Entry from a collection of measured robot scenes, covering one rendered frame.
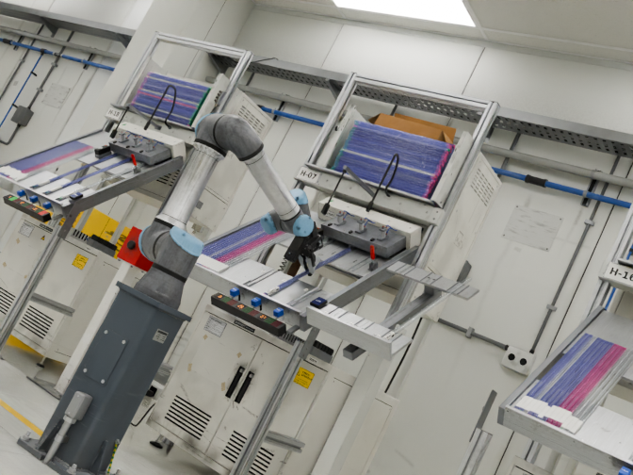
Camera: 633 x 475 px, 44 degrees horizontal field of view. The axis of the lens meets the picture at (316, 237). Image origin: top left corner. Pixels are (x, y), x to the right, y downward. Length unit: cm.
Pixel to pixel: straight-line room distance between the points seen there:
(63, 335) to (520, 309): 244
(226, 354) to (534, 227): 218
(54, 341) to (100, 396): 158
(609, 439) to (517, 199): 266
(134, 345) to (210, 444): 93
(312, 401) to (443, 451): 165
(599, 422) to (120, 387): 138
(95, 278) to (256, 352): 111
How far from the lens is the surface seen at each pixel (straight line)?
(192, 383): 334
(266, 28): 653
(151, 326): 240
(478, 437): 241
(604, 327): 285
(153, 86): 448
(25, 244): 437
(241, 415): 316
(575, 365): 261
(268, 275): 301
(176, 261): 244
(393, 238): 318
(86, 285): 396
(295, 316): 276
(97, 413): 242
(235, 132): 253
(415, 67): 559
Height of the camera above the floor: 58
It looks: 8 degrees up
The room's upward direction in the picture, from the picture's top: 27 degrees clockwise
